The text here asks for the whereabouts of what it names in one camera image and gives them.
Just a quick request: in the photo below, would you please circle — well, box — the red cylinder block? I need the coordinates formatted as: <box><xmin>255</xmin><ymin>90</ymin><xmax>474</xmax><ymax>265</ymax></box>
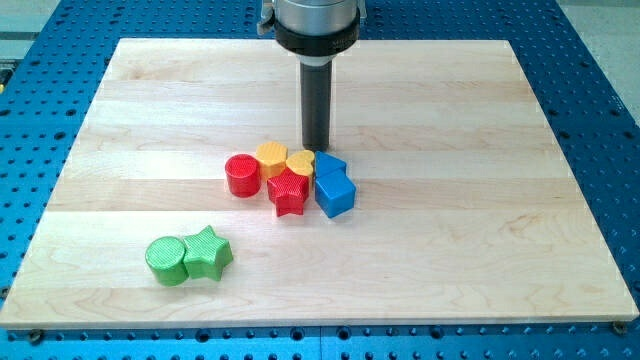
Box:
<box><xmin>225</xmin><ymin>154</ymin><xmax>261</xmax><ymax>198</ymax></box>

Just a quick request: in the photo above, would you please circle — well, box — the blue cube block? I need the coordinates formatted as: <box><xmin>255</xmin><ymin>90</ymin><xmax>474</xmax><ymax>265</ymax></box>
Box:
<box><xmin>315</xmin><ymin>170</ymin><xmax>356</xmax><ymax>218</ymax></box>

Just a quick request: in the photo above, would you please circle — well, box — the green cylinder block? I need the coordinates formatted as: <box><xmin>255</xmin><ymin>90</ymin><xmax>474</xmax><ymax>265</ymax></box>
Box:
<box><xmin>145</xmin><ymin>236</ymin><xmax>189</xmax><ymax>286</ymax></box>

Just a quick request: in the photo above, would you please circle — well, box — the blue perforated metal table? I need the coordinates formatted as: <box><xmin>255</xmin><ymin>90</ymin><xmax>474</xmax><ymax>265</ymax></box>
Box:
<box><xmin>1</xmin><ymin>1</ymin><xmax>639</xmax><ymax>359</ymax></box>

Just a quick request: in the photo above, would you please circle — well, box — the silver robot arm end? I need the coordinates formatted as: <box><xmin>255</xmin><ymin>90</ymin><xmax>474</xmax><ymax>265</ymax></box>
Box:
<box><xmin>256</xmin><ymin>0</ymin><xmax>367</xmax><ymax>67</ymax></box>

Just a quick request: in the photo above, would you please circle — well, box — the red star block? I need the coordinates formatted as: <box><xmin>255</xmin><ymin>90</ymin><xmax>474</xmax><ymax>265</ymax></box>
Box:
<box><xmin>267</xmin><ymin>168</ymin><xmax>309</xmax><ymax>217</ymax></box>

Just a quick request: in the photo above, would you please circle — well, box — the yellow pentagon block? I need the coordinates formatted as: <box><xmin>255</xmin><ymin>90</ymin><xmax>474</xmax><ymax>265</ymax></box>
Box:
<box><xmin>256</xmin><ymin>141</ymin><xmax>288</xmax><ymax>181</ymax></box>

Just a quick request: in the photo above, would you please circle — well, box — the green star block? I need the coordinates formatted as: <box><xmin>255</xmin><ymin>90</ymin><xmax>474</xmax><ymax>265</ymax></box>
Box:
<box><xmin>183</xmin><ymin>225</ymin><xmax>233</xmax><ymax>281</ymax></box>

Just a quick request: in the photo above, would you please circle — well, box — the light wooden board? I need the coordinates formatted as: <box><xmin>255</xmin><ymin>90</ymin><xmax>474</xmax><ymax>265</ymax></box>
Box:
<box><xmin>1</xmin><ymin>38</ymin><xmax>638</xmax><ymax>329</ymax></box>

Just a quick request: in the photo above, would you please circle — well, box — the blue triangle block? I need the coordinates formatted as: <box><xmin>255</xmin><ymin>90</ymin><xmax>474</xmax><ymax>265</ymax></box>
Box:
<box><xmin>315</xmin><ymin>151</ymin><xmax>347</xmax><ymax>178</ymax></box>

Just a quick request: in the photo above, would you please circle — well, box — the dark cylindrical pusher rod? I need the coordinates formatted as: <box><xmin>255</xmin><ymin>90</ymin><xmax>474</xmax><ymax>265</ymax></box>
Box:
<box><xmin>300</xmin><ymin>61</ymin><xmax>332</xmax><ymax>152</ymax></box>

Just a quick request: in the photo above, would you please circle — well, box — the yellow heart block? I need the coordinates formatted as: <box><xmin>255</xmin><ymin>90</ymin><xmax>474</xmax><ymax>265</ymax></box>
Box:
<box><xmin>286</xmin><ymin>150</ymin><xmax>315</xmax><ymax>184</ymax></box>

